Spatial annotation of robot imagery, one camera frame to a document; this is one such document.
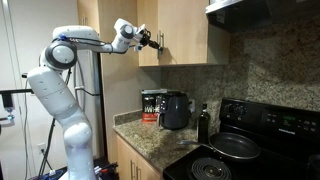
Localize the black coil burner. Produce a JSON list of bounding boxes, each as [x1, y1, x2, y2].
[[187, 156, 233, 180]]

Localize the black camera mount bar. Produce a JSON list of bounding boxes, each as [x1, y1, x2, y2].
[[0, 87, 35, 122]]

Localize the white backsplash outlet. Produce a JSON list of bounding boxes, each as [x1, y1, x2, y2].
[[188, 97, 197, 114]]

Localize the light wood base cabinet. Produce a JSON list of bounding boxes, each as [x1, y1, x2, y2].
[[115, 134, 165, 180]]

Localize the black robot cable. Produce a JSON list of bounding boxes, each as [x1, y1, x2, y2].
[[51, 35, 141, 56]]

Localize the small black frying pan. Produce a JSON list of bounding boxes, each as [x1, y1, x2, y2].
[[176, 131, 262, 161]]

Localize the black red protein powder tub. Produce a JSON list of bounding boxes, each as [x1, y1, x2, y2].
[[141, 88, 168, 124]]

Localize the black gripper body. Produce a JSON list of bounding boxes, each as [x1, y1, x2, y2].
[[139, 28, 153, 48]]

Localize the light wood fridge enclosure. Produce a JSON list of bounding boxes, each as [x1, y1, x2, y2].
[[76, 0, 163, 165]]

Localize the white wall outlet with cable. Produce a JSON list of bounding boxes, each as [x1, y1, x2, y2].
[[36, 142, 56, 174]]

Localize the blue item on floor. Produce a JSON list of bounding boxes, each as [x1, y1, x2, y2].
[[32, 168, 69, 180]]

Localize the dark olive oil bottle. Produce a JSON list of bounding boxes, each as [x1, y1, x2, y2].
[[197, 102, 211, 145]]

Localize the stainless steel refrigerator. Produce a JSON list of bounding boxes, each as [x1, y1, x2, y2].
[[66, 49, 104, 158]]

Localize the light wood wall cabinet body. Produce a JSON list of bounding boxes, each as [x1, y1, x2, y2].
[[136, 0, 231, 68]]

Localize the red black tools on floor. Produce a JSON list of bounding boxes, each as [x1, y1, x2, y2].
[[94, 161, 120, 178]]

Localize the black tripod stand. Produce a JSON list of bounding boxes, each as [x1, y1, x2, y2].
[[36, 117, 57, 180]]

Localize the black electric stove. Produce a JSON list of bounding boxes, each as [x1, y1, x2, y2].
[[162, 96, 320, 180]]

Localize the steel range hood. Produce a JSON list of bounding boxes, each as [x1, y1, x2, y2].
[[205, 0, 320, 34]]

